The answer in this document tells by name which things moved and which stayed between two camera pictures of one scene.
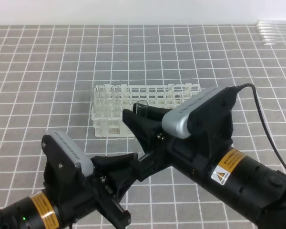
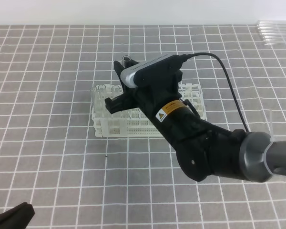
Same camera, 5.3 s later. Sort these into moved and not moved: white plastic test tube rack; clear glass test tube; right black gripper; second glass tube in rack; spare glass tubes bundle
Moved: right black gripper; clear glass test tube
Not moved: second glass tube in rack; spare glass tubes bundle; white plastic test tube rack
